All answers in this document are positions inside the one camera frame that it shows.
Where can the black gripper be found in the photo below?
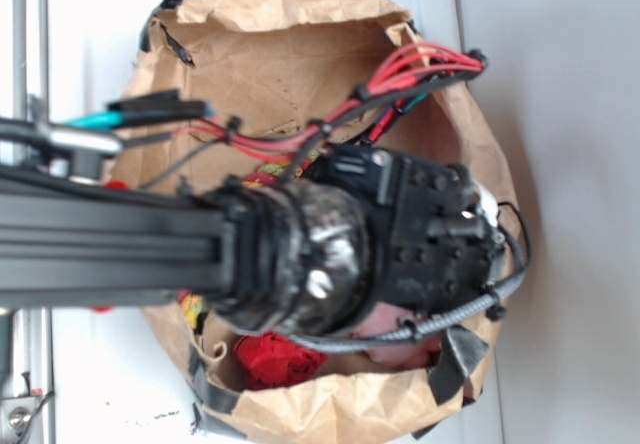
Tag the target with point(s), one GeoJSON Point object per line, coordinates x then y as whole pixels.
{"type": "Point", "coordinates": [432, 246]}

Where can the red crumpled paper ball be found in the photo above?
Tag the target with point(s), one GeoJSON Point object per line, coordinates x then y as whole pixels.
{"type": "Point", "coordinates": [273, 361]}

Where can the brown paper bag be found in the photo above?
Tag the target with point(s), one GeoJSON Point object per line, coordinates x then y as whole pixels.
{"type": "Point", "coordinates": [286, 79]}

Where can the metal corner bracket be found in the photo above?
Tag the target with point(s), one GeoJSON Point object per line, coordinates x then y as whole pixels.
{"type": "Point", "coordinates": [16, 414]}

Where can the aluminium extrusion rail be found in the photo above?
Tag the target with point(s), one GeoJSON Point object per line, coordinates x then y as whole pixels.
{"type": "Point", "coordinates": [26, 335]}

